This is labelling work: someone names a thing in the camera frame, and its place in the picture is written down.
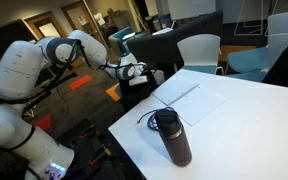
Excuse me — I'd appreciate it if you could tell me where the small white chair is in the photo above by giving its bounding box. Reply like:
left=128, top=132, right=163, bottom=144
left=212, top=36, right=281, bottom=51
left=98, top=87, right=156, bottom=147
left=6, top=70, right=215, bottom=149
left=152, top=69, right=166, bottom=86

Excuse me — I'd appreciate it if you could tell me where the white wire frame stand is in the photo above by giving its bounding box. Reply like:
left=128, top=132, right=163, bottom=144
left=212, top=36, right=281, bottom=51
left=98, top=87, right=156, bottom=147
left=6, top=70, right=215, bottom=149
left=233, top=0, right=280, bottom=37

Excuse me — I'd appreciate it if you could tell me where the brown metal bottle black lid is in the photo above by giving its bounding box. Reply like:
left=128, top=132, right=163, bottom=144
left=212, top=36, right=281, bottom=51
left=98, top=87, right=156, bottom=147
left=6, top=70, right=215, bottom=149
left=154, top=109, right=193, bottom=167

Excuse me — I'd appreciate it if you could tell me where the wooden door with window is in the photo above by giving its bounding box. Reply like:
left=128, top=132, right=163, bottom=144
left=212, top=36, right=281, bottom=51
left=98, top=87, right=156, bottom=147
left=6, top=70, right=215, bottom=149
left=61, top=1, right=109, bottom=60

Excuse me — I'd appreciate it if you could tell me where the dark grey sofa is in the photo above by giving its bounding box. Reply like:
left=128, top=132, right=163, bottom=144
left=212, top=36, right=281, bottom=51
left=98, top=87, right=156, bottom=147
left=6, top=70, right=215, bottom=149
left=126, top=10, right=225, bottom=66

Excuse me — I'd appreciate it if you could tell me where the large white paper sheet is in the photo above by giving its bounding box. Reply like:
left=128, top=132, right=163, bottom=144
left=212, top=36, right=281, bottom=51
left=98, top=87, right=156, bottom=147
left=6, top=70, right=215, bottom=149
left=169, top=85, right=230, bottom=127

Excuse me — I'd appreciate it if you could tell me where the red handled clamp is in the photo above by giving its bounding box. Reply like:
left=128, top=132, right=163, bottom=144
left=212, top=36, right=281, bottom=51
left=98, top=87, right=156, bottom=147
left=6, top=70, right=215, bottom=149
left=79, top=124, right=102, bottom=140
left=88, top=146, right=113, bottom=167

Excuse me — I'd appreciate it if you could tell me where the blue coiled cable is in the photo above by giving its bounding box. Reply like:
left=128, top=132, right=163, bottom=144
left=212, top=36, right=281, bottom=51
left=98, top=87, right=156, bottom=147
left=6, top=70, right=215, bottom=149
left=136, top=106, right=176, bottom=132

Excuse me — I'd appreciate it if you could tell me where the black tripod stand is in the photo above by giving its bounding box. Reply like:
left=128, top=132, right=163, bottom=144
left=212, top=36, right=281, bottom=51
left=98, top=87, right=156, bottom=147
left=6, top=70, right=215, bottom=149
left=21, top=71, right=79, bottom=114

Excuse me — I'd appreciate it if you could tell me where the teal armchair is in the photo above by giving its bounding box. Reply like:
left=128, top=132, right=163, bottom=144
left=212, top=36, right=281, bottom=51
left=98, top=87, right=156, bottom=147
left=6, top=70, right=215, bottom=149
left=108, top=26, right=149, bottom=63

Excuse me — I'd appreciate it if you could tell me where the white chair teal seat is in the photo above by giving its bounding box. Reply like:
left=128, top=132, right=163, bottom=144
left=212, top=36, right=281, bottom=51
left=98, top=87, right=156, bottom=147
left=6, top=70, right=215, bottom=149
left=225, top=12, right=288, bottom=83

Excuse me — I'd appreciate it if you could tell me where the small white paper sheet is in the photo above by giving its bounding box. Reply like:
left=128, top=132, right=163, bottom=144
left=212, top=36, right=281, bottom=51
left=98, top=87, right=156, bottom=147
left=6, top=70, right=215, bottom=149
left=151, top=77, right=200, bottom=107

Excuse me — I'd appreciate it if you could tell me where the white whiteboard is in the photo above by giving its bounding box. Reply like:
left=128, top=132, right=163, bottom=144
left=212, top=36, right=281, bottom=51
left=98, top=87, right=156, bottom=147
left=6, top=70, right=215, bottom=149
left=166, top=0, right=217, bottom=22

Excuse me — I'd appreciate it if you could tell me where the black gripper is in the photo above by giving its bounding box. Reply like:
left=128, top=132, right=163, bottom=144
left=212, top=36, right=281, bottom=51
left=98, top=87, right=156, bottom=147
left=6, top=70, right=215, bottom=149
left=140, top=65, right=158, bottom=86

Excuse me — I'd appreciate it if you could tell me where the white plastic chair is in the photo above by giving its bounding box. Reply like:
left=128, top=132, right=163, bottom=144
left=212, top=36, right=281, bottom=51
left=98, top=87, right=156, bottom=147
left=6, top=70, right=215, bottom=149
left=176, top=33, right=225, bottom=76

